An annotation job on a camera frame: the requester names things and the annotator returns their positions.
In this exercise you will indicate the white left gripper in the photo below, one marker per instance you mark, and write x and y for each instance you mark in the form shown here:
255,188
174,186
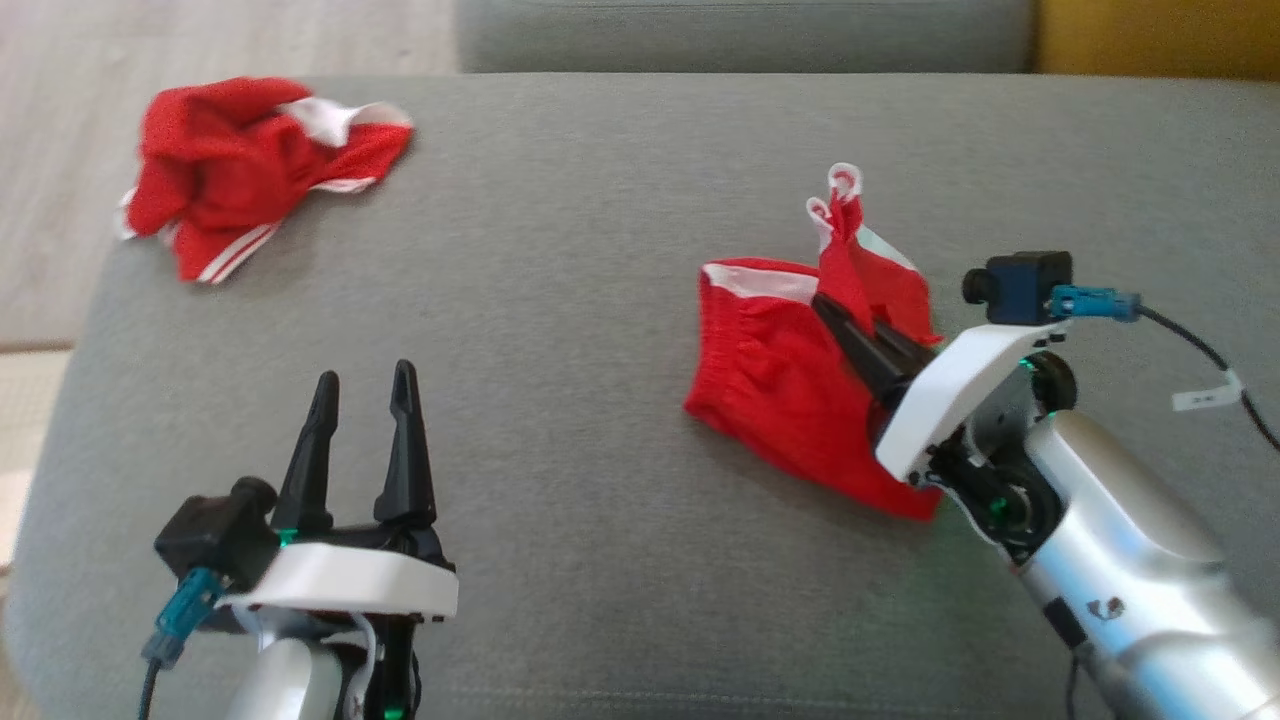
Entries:
350,580

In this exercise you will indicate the red white basketball jersey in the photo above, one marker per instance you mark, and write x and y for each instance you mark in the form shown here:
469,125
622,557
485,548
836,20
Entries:
220,160

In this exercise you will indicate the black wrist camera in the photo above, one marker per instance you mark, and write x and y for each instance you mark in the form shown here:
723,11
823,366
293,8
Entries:
1025,285
215,530

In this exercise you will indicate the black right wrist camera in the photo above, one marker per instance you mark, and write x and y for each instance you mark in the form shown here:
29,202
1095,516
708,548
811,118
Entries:
1025,285

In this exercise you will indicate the grey fabric sofa ottoman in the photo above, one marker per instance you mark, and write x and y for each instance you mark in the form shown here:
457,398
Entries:
560,350

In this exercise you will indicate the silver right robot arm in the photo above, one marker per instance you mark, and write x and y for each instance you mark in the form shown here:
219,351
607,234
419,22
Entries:
1120,530

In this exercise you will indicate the red shorts white waistband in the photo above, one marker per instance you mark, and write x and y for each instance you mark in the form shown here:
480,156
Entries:
780,390

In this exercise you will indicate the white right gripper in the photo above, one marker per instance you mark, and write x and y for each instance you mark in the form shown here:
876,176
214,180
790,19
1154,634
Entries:
950,390

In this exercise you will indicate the yellow sofa backrest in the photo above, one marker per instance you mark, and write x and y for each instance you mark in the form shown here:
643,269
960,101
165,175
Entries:
1160,35

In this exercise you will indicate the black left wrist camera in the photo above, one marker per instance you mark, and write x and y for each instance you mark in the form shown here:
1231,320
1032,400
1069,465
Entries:
215,530

